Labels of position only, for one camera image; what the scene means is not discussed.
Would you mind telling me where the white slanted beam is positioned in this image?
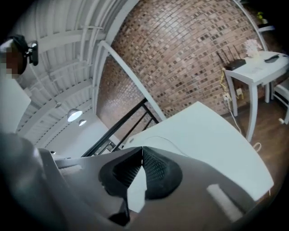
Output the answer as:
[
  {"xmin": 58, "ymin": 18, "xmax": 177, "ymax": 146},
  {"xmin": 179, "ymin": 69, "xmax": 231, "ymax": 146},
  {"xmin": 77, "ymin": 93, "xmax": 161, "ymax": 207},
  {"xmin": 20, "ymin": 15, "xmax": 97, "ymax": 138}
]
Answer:
[{"xmin": 98, "ymin": 40, "xmax": 168, "ymax": 123}]

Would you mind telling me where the yellow cable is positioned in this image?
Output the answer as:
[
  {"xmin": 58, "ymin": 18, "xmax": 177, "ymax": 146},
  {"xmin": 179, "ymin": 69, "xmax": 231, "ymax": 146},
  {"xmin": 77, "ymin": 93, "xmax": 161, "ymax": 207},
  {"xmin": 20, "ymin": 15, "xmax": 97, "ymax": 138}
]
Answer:
[{"xmin": 219, "ymin": 67, "xmax": 232, "ymax": 97}]

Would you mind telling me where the white side table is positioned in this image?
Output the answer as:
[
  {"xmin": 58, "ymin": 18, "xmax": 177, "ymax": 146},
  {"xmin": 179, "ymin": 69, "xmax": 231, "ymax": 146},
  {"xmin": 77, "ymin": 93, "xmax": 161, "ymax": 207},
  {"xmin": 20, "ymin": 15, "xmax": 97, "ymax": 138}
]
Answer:
[{"xmin": 222, "ymin": 51, "xmax": 289, "ymax": 143}]

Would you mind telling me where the large white pendant lamp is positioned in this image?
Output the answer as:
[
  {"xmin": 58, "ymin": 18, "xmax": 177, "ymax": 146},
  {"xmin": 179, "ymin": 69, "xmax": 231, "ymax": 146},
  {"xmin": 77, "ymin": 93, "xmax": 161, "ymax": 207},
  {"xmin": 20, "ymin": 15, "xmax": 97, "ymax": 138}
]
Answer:
[{"xmin": 66, "ymin": 108, "xmax": 83, "ymax": 123}]

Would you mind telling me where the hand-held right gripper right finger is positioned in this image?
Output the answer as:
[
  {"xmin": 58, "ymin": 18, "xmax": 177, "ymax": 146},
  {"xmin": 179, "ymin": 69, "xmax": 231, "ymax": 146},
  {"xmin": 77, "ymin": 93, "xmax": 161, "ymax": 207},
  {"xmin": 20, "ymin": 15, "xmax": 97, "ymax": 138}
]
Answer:
[{"xmin": 117, "ymin": 146, "xmax": 259, "ymax": 231}]

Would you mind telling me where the black head-mounted camera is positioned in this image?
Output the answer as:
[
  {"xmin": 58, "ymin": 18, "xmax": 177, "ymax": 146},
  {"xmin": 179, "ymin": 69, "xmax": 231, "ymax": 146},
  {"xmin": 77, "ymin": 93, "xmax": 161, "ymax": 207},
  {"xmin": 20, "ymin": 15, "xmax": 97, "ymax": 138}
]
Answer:
[{"xmin": 12, "ymin": 34, "xmax": 39, "ymax": 66}]

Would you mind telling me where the person's head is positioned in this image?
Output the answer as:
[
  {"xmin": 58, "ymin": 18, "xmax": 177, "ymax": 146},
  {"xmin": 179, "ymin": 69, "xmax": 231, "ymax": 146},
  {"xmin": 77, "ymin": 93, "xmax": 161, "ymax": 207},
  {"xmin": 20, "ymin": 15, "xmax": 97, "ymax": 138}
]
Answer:
[{"xmin": 0, "ymin": 39, "xmax": 28, "ymax": 79}]

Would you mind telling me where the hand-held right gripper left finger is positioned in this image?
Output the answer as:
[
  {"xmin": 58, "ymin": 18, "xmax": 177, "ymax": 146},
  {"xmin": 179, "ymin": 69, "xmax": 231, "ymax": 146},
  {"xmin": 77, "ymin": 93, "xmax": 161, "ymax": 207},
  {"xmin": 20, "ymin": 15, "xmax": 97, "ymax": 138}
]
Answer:
[{"xmin": 37, "ymin": 146, "xmax": 144, "ymax": 231}]

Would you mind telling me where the white cable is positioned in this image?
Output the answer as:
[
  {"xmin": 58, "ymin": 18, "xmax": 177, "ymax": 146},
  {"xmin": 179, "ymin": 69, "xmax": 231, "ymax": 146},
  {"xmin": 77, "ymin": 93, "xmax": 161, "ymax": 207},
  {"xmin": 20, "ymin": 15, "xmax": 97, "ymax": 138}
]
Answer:
[{"xmin": 224, "ymin": 96, "xmax": 263, "ymax": 152}]

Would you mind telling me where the black metal stair railing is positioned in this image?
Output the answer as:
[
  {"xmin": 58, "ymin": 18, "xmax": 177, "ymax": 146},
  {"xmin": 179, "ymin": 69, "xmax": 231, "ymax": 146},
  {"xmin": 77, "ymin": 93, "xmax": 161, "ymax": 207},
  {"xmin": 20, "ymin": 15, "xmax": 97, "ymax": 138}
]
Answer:
[{"xmin": 80, "ymin": 97, "xmax": 160, "ymax": 158}]

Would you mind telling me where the white chair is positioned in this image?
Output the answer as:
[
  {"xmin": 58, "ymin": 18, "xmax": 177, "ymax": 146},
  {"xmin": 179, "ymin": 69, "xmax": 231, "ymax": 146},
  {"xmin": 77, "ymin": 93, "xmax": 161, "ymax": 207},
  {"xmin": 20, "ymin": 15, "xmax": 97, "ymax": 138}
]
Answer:
[{"xmin": 270, "ymin": 79, "xmax": 289, "ymax": 109}]

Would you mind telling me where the green potted plant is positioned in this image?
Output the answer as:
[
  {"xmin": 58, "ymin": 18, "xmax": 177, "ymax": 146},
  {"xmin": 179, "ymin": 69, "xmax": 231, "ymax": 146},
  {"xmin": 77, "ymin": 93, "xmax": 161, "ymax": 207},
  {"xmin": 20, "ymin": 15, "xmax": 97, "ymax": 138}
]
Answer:
[{"xmin": 256, "ymin": 11, "xmax": 269, "ymax": 26}]

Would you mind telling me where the pink flower arrangement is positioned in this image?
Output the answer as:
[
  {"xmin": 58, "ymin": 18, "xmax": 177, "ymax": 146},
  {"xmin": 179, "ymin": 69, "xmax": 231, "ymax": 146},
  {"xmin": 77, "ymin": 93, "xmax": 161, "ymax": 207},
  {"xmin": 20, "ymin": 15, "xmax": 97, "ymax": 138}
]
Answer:
[{"xmin": 244, "ymin": 39, "xmax": 264, "ymax": 60}]

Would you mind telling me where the black remote control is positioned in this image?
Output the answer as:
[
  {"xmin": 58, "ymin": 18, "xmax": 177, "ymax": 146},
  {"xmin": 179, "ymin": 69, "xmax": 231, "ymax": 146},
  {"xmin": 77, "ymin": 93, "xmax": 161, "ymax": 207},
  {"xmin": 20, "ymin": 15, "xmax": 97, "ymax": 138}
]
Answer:
[{"xmin": 264, "ymin": 54, "xmax": 281, "ymax": 63}]

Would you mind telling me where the black router with antennas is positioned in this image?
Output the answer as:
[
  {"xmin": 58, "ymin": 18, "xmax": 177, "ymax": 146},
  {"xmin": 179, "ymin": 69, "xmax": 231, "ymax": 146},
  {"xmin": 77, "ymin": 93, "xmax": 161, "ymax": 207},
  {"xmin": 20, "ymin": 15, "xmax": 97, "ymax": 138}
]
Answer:
[{"xmin": 216, "ymin": 44, "xmax": 247, "ymax": 71}]

